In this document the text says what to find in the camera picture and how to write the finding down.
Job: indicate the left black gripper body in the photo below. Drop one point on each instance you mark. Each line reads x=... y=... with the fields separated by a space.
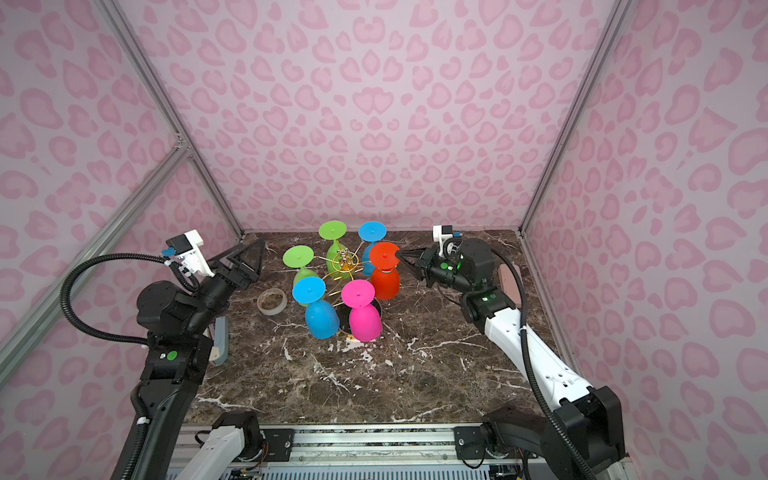
x=240 y=282

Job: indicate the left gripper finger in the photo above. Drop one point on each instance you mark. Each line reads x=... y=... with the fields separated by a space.
x=252 y=255
x=230 y=259

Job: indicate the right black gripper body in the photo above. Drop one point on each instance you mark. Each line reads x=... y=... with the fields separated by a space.
x=444 y=272

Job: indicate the red wine glass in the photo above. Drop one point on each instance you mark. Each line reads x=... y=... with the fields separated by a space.
x=385 y=277

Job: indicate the magenta wine glass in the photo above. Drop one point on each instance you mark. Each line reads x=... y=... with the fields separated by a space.
x=364 y=318

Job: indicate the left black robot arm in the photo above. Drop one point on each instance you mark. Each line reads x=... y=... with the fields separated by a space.
x=176 y=319

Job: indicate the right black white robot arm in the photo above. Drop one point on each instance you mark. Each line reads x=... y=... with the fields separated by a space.
x=579 y=432

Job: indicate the back blue wine glass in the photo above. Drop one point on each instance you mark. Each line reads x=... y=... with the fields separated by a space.
x=371 y=232

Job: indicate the blue wine glass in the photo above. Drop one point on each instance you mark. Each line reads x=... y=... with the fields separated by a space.
x=320 y=316
x=371 y=232

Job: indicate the left green wine glass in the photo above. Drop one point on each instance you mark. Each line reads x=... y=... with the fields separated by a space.
x=299 y=257

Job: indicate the green wine glass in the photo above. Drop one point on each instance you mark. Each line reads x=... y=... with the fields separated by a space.
x=299 y=257
x=332 y=231

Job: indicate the back green wine glass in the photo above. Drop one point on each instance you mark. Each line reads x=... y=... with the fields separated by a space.
x=332 y=231

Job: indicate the front blue wine glass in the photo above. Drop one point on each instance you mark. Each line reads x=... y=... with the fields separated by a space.
x=320 y=316

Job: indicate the clear tape roll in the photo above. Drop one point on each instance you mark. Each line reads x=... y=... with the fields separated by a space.
x=272 y=302

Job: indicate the grey blue flat object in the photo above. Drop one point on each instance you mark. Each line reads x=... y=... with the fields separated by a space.
x=220 y=335

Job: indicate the pink rectangular block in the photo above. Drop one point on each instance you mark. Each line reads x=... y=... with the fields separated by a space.
x=508 y=283

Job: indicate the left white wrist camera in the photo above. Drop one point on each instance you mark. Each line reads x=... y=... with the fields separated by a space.
x=185 y=249

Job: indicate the gold wire glass rack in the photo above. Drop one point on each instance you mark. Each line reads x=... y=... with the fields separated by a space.
x=343 y=266

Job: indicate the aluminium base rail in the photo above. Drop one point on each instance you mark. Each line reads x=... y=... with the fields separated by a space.
x=372 y=447

